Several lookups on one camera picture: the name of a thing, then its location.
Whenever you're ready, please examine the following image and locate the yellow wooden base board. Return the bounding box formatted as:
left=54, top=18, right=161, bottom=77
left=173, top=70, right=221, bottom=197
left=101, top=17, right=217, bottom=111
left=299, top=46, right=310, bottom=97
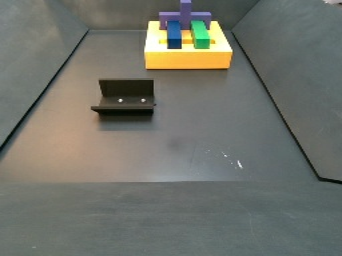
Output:
left=144, top=21, right=232, bottom=70

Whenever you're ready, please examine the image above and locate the blue block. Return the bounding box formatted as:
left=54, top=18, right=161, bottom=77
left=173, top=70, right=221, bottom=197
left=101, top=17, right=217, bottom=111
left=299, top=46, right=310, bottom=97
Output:
left=167, top=21, right=181, bottom=49

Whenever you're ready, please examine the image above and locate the green block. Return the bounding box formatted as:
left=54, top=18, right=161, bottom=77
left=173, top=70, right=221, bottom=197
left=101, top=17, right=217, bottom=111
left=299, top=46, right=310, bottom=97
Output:
left=191, top=20, right=211, bottom=49

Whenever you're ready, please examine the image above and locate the purple cross block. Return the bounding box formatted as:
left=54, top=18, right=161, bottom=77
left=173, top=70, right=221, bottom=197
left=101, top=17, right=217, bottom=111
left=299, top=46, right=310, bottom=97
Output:
left=159, top=0, right=212, bottom=30

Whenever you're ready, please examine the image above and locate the black angle bracket holder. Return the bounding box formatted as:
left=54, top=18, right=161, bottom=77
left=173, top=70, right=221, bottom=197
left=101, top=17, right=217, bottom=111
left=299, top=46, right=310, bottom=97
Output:
left=90, top=78, right=155, bottom=115

